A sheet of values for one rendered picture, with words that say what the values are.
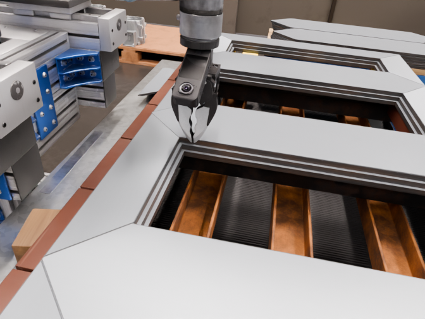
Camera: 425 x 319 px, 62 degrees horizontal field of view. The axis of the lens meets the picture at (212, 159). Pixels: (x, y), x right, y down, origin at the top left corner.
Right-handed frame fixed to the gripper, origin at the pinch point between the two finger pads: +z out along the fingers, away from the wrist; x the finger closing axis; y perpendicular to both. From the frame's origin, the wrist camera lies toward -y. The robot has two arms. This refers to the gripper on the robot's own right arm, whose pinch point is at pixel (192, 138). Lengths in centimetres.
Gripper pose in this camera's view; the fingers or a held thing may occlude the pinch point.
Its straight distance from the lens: 73.4
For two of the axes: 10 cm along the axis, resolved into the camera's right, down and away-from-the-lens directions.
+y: 1.9, -5.3, 8.2
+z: -0.7, 8.3, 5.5
